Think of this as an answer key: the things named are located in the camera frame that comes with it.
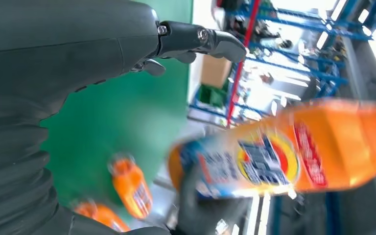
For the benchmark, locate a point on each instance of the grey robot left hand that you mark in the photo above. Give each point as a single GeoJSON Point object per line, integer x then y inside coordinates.
{"type": "Point", "coordinates": [61, 42]}

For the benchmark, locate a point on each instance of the orange detergent bottle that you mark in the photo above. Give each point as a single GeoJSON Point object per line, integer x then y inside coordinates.
{"type": "Point", "coordinates": [129, 188]}
{"type": "Point", "coordinates": [100, 215]}
{"type": "Point", "coordinates": [337, 146]}

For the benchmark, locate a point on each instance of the green table mat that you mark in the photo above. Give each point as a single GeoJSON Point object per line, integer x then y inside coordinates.
{"type": "Point", "coordinates": [110, 113]}

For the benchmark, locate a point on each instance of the green plastic crate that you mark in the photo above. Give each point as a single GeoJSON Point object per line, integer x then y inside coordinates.
{"type": "Point", "coordinates": [212, 95]}

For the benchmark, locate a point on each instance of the cardboard box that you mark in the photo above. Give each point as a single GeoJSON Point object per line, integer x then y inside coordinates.
{"type": "Point", "coordinates": [215, 71]}

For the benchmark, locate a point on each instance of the white table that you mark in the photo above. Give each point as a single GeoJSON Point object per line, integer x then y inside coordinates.
{"type": "Point", "coordinates": [202, 9]}

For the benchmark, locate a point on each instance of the blue metal rack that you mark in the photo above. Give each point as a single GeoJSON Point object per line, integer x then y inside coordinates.
{"type": "Point", "coordinates": [334, 77]}

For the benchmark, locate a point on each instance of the red rail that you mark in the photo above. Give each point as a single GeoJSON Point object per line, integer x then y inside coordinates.
{"type": "Point", "coordinates": [238, 82]}

